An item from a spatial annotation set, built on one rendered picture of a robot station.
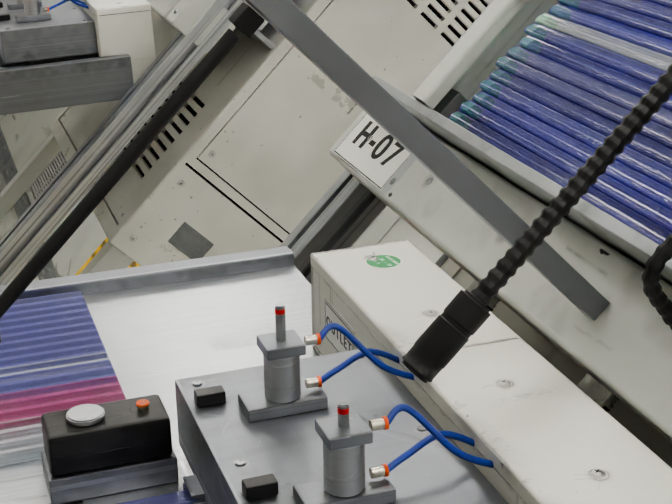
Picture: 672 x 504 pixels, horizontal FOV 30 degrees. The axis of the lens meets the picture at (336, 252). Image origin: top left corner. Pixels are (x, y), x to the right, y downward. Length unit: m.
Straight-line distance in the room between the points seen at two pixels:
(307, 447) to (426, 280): 0.21
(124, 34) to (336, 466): 1.27
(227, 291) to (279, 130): 0.86
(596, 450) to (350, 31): 1.31
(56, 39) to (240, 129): 0.30
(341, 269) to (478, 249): 0.10
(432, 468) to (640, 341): 0.14
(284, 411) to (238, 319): 0.29
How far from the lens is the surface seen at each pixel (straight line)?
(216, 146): 1.91
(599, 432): 0.71
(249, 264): 1.12
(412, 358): 0.58
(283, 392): 0.75
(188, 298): 1.08
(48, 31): 1.86
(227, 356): 0.97
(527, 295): 0.84
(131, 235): 1.92
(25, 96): 1.84
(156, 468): 0.81
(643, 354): 0.74
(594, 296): 0.77
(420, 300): 0.86
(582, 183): 0.58
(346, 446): 0.65
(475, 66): 1.05
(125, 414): 0.80
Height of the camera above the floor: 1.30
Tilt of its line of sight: 2 degrees down
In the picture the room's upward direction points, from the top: 41 degrees clockwise
